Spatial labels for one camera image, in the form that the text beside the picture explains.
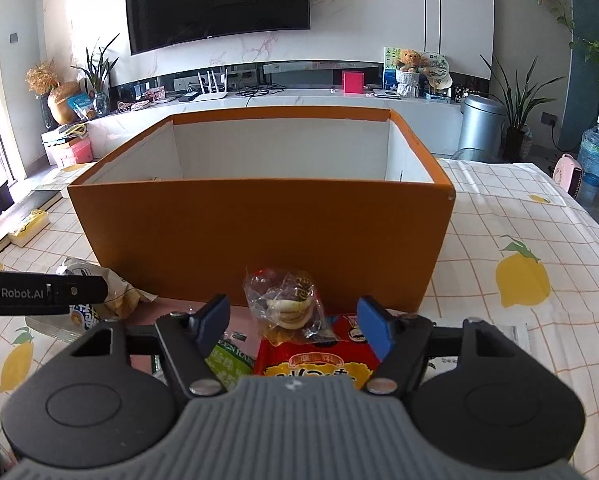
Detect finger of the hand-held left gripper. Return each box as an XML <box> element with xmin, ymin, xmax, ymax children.
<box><xmin>0</xmin><ymin>271</ymin><xmax>109</xmax><ymax>317</ymax></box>

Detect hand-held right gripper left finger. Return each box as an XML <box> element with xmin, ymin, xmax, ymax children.
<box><xmin>72</xmin><ymin>294</ymin><xmax>231</xmax><ymax>397</ymax></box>

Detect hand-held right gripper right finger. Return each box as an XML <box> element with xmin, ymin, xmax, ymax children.
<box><xmin>357</xmin><ymin>296</ymin><xmax>525</xmax><ymax>396</ymax></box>

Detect white chip bag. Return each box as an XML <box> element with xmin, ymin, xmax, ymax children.
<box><xmin>54</xmin><ymin>256</ymin><xmax>148</xmax><ymax>319</ymax></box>

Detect white snack packets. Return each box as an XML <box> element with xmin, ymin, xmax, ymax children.
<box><xmin>204</xmin><ymin>334</ymin><xmax>256</xmax><ymax>394</ymax></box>

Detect clear bun packet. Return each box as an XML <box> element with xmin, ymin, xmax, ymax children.
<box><xmin>242</xmin><ymin>267</ymin><xmax>328</xmax><ymax>347</ymax></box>

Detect red snack packet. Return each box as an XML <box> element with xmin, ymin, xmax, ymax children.
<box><xmin>252</xmin><ymin>314</ymin><xmax>383</xmax><ymax>392</ymax></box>

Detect orange cardboard box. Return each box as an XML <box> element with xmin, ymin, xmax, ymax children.
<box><xmin>67</xmin><ymin>106</ymin><xmax>454</xmax><ymax>314</ymax></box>

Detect blue white snack packet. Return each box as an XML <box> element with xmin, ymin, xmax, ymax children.
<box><xmin>26</xmin><ymin>304</ymin><xmax>106</xmax><ymax>344</ymax></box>

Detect yellow box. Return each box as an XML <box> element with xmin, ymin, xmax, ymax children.
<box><xmin>8</xmin><ymin>208</ymin><xmax>48</xmax><ymax>247</ymax></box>

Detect pink storage box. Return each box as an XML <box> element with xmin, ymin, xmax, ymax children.
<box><xmin>53</xmin><ymin>137</ymin><xmax>94</xmax><ymax>169</ymax></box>

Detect lemon print tablecloth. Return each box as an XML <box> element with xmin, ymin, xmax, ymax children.
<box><xmin>0</xmin><ymin>157</ymin><xmax>599</xmax><ymax>480</ymax></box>

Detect blue snack bag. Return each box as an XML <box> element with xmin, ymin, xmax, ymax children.
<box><xmin>66</xmin><ymin>94</ymin><xmax>98</xmax><ymax>121</ymax></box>

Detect brown gourd vase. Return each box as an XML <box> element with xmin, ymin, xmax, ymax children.
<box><xmin>47</xmin><ymin>81</ymin><xmax>83</xmax><ymax>125</ymax></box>

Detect clear plastic chair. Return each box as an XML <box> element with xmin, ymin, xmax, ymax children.
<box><xmin>456</xmin><ymin>147</ymin><xmax>501</xmax><ymax>162</ymax></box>

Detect green plant in glass vase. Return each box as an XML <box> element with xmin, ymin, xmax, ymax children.
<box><xmin>71</xmin><ymin>34</ymin><xmax>121</xmax><ymax>117</ymax></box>

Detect dried yellow flowers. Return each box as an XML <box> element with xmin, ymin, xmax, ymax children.
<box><xmin>26</xmin><ymin>60</ymin><xmax>60</xmax><ymax>129</ymax></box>

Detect white router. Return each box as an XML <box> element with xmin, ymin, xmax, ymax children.
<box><xmin>194</xmin><ymin>71</ymin><xmax>230</xmax><ymax>102</ymax></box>

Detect white marble tv cabinet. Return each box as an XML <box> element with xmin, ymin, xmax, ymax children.
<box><xmin>85</xmin><ymin>87</ymin><xmax>464</xmax><ymax>162</ymax></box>

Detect silver trash can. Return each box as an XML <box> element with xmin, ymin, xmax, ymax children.
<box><xmin>458</xmin><ymin>95</ymin><xmax>507</xmax><ymax>154</ymax></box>

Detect white woven basket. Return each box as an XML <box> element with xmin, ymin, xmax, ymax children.
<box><xmin>395</xmin><ymin>71</ymin><xmax>421</xmax><ymax>97</ymax></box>

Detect pink fan heater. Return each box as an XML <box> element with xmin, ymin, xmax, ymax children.
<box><xmin>553</xmin><ymin>153</ymin><xmax>585</xmax><ymax>199</ymax></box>

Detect long-leaf potted plant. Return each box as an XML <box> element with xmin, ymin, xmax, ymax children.
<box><xmin>479</xmin><ymin>55</ymin><xmax>551</xmax><ymax>162</ymax></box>

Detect round painted fan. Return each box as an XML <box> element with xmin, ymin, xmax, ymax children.
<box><xmin>421</xmin><ymin>55</ymin><xmax>453</xmax><ymax>94</ymax></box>

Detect green landscape picture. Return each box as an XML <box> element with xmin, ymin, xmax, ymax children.
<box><xmin>383</xmin><ymin>46</ymin><xmax>405</xmax><ymax>86</ymax></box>

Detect blue water bottle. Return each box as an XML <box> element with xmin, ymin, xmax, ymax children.
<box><xmin>576</xmin><ymin>108</ymin><xmax>599</xmax><ymax>202</ymax></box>

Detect black television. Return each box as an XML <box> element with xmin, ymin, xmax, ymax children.
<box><xmin>124</xmin><ymin>0</ymin><xmax>311</xmax><ymax>56</ymax></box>

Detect black cables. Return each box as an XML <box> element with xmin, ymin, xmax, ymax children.
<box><xmin>235</xmin><ymin>82</ymin><xmax>286</xmax><ymax>98</ymax></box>

